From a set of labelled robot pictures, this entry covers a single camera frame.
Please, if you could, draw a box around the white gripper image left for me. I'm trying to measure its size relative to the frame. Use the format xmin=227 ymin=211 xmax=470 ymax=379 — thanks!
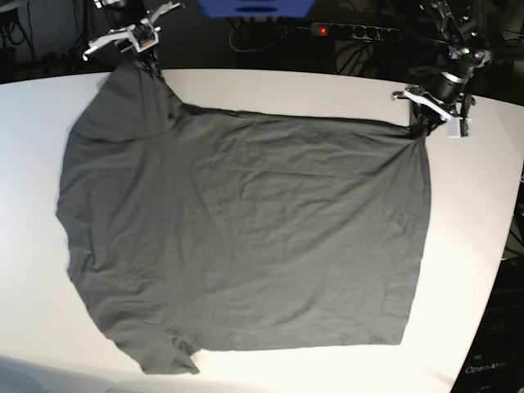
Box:
xmin=82 ymin=2 xmax=183 ymax=78

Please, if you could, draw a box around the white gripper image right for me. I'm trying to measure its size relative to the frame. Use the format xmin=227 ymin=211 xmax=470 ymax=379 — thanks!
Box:
xmin=391 ymin=85 xmax=475 ymax=139

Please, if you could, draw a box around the dark grey T-shirt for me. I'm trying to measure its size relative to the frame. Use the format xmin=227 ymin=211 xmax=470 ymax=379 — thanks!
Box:
xmin=56 ymin=64 xmax=431 ymax=374

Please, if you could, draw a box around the blue plastic box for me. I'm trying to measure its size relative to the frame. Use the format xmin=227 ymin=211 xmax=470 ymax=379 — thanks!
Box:
xmin=198 ymin=0 xmax=314 ymax=18

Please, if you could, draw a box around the black power strip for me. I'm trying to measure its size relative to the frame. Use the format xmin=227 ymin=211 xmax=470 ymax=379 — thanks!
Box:
xmin=308 ymin=22 xmax=402 ymax=42

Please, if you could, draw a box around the black OpenArm case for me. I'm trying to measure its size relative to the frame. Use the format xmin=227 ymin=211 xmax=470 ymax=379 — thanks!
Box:
xmin=451 ymin=257 xmax=523 ymax=393

